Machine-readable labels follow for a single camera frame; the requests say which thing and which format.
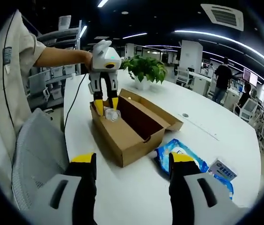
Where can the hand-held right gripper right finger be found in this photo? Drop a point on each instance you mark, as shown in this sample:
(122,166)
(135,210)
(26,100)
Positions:
(183,199)

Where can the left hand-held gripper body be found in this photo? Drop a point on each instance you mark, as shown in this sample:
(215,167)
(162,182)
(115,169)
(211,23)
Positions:
(101,58)

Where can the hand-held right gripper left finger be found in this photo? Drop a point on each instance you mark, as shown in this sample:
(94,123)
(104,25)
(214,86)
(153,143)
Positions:
(85,187)

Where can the white pump bottle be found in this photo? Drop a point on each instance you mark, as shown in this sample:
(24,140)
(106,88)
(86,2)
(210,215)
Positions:
(113,115)

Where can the small blue tissue packet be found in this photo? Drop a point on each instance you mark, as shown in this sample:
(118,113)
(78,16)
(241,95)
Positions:
(226,187)

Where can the white medicine box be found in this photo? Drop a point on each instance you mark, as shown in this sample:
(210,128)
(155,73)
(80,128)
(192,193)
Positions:
(222,170)

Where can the large blue wet wipes pack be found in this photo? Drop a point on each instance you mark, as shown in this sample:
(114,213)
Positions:
(163,152)

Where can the brown cardboard shoe box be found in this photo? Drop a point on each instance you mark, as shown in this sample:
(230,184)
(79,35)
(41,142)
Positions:
(127,138)

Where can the person's left hand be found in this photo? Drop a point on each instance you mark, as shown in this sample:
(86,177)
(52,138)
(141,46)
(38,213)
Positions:
(88,59)

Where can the potted green plant white pot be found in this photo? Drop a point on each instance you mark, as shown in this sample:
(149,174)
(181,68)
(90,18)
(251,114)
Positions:
(145,68)

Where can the grey metal shelving rack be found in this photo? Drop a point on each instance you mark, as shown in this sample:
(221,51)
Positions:
(61,31)

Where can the grey mesh office chair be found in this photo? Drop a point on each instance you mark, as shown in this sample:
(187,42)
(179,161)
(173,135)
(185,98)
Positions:
(38,152)

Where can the round black table grommet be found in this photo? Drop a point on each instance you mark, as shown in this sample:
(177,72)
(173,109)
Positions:
(185,115)

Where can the long ceiling light strip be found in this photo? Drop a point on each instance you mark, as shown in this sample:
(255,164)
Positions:
(185,31)

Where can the ceiling air conditioner vent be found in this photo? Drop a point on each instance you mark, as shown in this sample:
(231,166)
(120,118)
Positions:
(223,16)

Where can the pink display monitor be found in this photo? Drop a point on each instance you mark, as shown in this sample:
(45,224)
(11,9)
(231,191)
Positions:
(250,76)

